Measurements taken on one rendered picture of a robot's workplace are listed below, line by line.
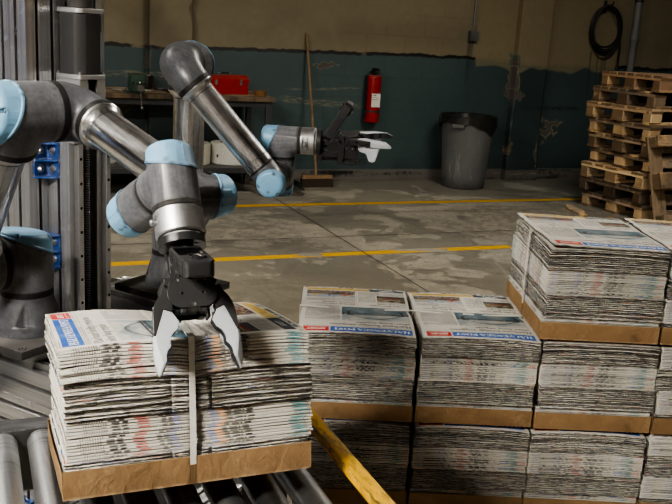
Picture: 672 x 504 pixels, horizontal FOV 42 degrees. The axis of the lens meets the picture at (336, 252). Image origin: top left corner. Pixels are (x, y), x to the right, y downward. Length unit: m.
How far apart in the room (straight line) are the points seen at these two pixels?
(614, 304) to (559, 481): 0.47
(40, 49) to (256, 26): 6.63
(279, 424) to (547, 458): 1.02
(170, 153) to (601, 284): 1.17
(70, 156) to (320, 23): 6.92
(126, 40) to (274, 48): 1.43
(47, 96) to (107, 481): 0.73
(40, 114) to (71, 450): 0.65
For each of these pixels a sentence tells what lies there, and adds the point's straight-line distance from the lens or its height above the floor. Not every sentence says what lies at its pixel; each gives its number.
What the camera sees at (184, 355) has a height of 1.04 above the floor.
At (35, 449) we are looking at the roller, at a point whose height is 0.80.
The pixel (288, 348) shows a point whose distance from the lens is 1.36.
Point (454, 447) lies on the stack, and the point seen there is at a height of 0.55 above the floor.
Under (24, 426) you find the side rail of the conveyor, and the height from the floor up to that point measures 0.80.
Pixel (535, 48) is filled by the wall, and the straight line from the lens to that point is 10.09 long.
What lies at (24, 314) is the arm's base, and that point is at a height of 0.87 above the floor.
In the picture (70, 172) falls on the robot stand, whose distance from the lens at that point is 2.19.
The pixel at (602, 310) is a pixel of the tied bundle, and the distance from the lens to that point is 2.16.
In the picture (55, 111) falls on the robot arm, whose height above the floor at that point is 1.34.
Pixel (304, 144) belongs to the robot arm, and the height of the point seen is 1.21.
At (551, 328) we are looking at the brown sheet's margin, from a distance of 2.14.
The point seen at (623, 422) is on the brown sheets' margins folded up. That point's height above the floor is 0.63.
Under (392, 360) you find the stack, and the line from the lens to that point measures 2.10.
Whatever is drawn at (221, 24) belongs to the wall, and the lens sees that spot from 8.66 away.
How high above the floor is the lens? 1.51
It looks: 14 degrees down
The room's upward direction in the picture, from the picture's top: 4 degrees clockwise
